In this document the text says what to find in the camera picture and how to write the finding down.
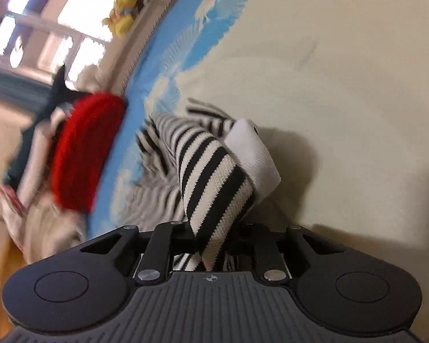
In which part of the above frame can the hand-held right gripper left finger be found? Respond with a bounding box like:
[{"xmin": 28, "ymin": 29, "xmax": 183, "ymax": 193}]
[{"xmin": 79, "ymin": 222, "xmax": 195, "ymax": 287}]

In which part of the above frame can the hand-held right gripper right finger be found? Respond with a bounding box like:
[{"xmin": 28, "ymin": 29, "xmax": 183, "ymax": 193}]
[{"xmin": 236, "ymin": 222, "xmax": 348, "ymax": 284}]

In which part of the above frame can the black and white striped garment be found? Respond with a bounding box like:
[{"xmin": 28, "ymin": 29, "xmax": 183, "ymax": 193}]
[{"xmin": 136, "ymin": 98, "xmax": 283, "ymax": 273}]

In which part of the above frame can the folded beige quilt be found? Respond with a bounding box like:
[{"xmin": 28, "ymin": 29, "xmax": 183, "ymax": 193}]
[{"xmin": 21, "ymin": 200, "xmax": 91, "ymax": 266}]

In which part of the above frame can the red knitted cloth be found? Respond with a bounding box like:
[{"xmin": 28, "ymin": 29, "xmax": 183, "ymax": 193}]
[{"xmin": 50, "ymin": 92, "xmax": 128, "ymax": 213}]

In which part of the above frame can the white and pink cloth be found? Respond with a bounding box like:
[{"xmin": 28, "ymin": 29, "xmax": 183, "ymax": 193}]
[{"xmin": 0, "ymin": 182, "xmax": 27, "ymax": 224}]

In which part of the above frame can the dark teal cloth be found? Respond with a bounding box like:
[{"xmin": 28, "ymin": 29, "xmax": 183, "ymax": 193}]
[{"xmin": 6, "ymin": 63, "xmax": 91, "ymax": 186}]

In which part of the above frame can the blue and cream patterned bedsheet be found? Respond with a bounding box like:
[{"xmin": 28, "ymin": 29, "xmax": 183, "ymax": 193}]
[{"xmin": 88, "ymin": 0, "xmax": 429, "ymax": 254}]

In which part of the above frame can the yellow plush toy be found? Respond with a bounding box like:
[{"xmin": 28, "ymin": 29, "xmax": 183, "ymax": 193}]
[{"xmin": 102, "ymin": 0, "xmax": 139, "ymax": 38}]

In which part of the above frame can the window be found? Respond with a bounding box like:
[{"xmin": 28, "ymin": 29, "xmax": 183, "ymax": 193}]
[{"xmin": 0, "ymin": 0, "xmax": 119, "ymax": 81}]

